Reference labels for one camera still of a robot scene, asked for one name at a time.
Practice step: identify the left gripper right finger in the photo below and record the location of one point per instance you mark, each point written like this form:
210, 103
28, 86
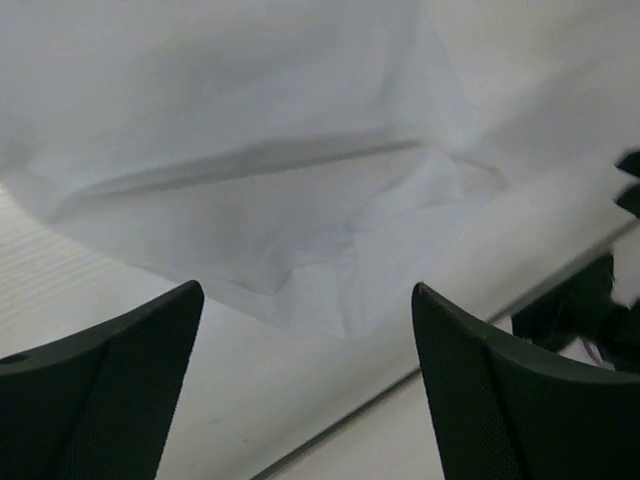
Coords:
502, 408

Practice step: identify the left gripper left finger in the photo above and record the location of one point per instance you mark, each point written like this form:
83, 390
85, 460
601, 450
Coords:
99, 404

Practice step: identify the white skirt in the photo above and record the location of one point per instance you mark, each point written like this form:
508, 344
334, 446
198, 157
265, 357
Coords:
306, 161

